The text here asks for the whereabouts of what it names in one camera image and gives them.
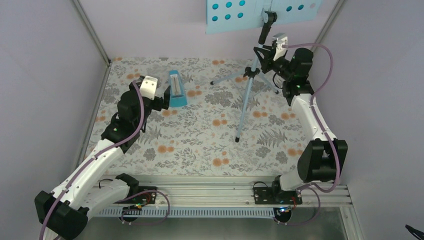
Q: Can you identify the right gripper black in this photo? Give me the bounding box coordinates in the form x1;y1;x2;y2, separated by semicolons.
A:
254;44;294;80

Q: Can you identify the blue metronome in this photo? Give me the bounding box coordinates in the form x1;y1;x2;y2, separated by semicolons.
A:
168;70;188;108

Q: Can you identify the light blue music stand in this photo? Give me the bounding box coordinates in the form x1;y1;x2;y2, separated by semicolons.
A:
206;0;322;142

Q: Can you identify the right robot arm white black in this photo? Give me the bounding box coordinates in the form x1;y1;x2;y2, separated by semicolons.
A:
253;46;348;204

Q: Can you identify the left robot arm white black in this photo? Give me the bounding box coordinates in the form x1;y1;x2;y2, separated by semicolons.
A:
34;81;170;240

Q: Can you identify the floral patterned table mat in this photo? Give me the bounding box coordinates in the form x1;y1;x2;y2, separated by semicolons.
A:
87;57;310;177

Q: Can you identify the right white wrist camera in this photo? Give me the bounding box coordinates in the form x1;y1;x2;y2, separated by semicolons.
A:
272;33;288;62

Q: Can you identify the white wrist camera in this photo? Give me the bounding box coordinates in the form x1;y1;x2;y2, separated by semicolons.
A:
139;75;159;100
272;33;288;62

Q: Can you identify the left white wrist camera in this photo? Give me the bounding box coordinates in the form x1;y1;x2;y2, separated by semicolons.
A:
139;75;159;100

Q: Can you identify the left aluminium frame post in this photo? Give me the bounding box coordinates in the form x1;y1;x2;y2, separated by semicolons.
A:
71;0;111;66

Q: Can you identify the aluminium frame post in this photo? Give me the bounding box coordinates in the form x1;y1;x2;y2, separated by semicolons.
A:
301;0;346;44
71;0;111;66

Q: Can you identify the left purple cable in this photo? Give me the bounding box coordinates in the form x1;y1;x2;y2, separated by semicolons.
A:
39;81;171;240

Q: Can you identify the purple cable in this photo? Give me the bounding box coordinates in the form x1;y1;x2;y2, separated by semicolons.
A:
273;43;342;227
39;81;171;240

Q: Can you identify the right aluminium frame post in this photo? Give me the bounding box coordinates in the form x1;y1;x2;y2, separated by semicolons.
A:
301;0;346;44

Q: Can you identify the aluminium mounting rail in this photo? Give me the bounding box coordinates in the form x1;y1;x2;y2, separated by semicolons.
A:
52;180;354;209

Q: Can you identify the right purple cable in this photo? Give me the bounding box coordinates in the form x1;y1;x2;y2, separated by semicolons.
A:
273;43;342;227

